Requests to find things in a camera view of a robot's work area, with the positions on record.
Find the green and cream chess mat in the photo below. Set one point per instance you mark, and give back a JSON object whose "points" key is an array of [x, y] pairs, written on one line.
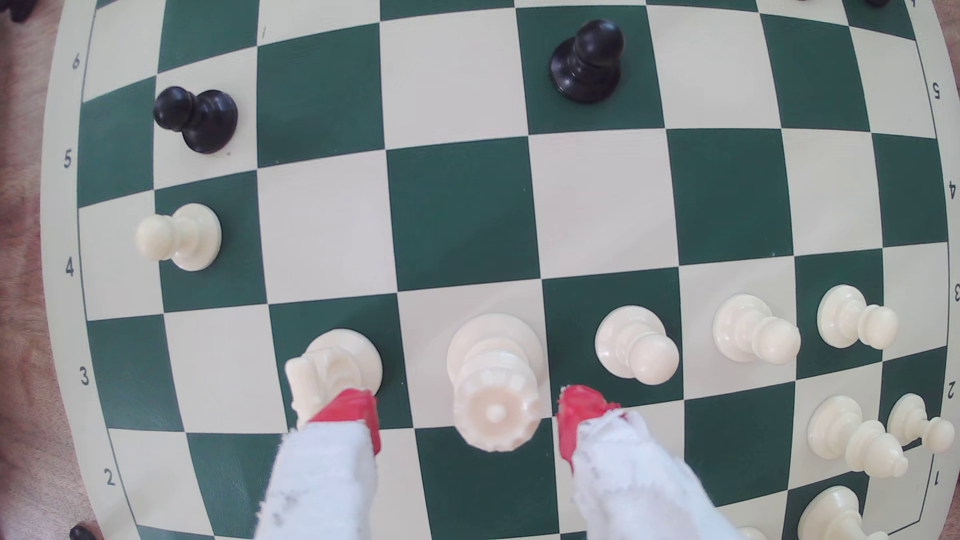
{"points": [[461, 214]]}

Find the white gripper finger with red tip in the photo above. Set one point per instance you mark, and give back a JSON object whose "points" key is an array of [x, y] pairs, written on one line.
{"points": [[630, 487], [322, 487]]}

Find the white chess pawn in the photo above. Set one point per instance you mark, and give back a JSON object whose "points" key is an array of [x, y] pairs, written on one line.
{"points": [[851, 315], [634, 345], [915, 421], [750, 330], [187, 236]]}

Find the white chess queen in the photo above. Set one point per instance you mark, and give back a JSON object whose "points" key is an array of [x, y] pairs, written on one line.
{"points": [[495, 375]]}

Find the white chess knight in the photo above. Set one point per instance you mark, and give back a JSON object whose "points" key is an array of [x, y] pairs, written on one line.
{"points": [[330, 367]]}

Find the black chess pawn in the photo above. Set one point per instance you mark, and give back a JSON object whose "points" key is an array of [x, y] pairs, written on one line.
{"points": [[589, 64], [82, 534], [206, 120]]}

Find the white chess bishop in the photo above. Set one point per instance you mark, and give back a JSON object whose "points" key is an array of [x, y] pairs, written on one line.
{"points": [[847, 431]]}

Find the white chess king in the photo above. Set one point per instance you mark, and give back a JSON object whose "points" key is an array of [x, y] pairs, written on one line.
{"points": [[832, 517]]}

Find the black chess piece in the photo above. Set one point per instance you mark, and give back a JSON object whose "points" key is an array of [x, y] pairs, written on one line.
{"points": [[15, 7]]}

